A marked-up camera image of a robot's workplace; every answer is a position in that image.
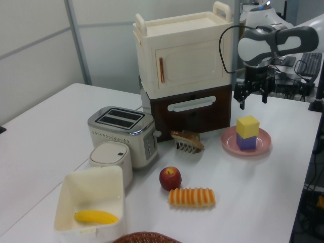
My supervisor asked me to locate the brown drawer unit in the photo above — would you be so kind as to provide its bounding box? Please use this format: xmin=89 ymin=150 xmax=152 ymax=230
xmin=138 ymin=75 xmax=233 ymax=143

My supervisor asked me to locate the copper door handle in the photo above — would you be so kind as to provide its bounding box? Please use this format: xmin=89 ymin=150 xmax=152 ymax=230
xmin=158 ymin=57 xmax=166 ymax=84

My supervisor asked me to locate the pink plate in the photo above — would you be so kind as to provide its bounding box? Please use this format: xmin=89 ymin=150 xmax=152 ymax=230
xmin=220 ymin=126 xmax=272 ymax=157

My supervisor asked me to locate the purple foam cube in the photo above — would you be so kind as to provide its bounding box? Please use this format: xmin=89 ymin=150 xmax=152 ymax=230
xmin=236 ymin=132 xmax=257 ymax=152

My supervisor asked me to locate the black cable tangle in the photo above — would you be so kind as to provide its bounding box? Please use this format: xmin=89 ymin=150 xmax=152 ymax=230
xmin=274 ymin=75 xmax=316 ymax=101

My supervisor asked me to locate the orange striped bread loaf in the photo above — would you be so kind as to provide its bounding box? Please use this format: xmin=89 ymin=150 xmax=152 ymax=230
xmin=168 ymin=187 xmax=216 ymax=209

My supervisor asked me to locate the wooden background cabinet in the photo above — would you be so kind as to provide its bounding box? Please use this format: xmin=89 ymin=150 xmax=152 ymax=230
xmin=238 ymin=17 xmax=247 ymax=38

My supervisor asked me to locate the cream plastic box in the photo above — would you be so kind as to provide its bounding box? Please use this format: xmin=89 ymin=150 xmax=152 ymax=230
xmin=53 ymin=166 xmax=127 ymax=243

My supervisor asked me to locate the yellow banana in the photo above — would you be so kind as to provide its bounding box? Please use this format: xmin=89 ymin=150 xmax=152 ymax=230
xmin=73 ymin=210 xmax=119 ymax=225

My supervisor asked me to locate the brown bread slice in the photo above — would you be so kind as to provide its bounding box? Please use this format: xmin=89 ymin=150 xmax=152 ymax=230
xmin=171 ymin=130 xmax=205 ymax=150

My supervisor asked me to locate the brown wicker basket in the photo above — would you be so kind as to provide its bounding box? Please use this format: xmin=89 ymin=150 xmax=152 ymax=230
xmin=111 ymin=231 xmax=183 ymax=243

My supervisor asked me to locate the red apple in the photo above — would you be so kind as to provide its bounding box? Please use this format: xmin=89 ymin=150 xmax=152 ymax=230
xmin=159 ymin=166 xmax=182 ymax=191

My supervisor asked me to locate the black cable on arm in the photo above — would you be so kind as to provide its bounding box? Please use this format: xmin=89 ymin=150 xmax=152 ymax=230
xmin=218 ymin=24 xmax=254 ymax=74

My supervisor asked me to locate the cream plastic cabinet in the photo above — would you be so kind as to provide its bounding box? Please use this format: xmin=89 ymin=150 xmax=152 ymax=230
xmin=133 ymin=1 xmax=234 ymax=99

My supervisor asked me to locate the white drawer handle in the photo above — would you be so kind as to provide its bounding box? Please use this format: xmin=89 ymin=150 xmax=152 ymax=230
xmin=167 ymin=95 xmax=217 ymax=112

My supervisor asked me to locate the bronze toast rack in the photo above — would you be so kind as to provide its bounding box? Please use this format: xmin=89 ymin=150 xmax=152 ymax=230
xmin=174 ymin=130 xmax=202 ymax=154

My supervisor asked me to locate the chrome cream toaster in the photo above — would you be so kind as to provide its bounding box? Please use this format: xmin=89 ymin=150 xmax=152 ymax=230
xmin=87 ymin=106 xmax=162 ymax=170

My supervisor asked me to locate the black monitor stand pole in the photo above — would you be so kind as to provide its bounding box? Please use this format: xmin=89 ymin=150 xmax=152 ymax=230
xmin=307 ymin=73 xmax=324 ymax=112

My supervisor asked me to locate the small white lidded bin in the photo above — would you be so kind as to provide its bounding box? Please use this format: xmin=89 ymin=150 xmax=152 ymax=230
xmin=88 ymin=141 xmax=133 ymax=189

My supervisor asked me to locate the yellow foam cube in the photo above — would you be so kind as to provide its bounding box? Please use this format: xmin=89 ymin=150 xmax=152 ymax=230
xmin=236 ymin=115 xmax=260 ymax=139

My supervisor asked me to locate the black keyboard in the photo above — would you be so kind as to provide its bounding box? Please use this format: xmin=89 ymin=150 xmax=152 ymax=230
xmin=295 ymin=52 xmax=323 ymax=76

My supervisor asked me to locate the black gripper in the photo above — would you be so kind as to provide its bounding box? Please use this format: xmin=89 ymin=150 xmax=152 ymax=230
xmin=233 ymin=64 xmax=275 ymax=110

